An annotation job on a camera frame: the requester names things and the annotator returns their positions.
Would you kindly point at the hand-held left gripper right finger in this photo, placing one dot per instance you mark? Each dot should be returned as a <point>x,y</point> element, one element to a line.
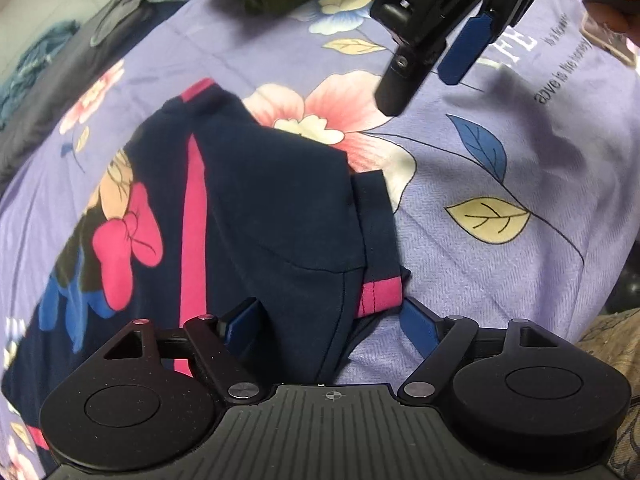
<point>420,325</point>

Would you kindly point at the teal crumpled blanket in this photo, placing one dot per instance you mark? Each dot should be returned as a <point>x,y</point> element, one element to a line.
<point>30,70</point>

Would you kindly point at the purple floral bedsheet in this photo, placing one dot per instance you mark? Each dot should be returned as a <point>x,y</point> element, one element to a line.
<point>500,285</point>

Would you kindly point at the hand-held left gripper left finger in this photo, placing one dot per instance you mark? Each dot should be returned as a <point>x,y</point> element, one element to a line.
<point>245,322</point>

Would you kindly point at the patterned beige cloth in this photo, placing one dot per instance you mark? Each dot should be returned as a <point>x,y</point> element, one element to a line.
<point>620,360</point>

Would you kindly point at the grey clothes pile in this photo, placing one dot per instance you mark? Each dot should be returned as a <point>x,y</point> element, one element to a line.
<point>50,95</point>

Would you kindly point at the person's right hand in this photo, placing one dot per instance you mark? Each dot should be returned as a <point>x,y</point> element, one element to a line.
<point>607,16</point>

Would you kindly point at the navy cartoon print shirt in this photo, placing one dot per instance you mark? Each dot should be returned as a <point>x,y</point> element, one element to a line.
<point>280,200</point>

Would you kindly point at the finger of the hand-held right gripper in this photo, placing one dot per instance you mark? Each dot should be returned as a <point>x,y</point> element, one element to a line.
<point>395,90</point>
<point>465,50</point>

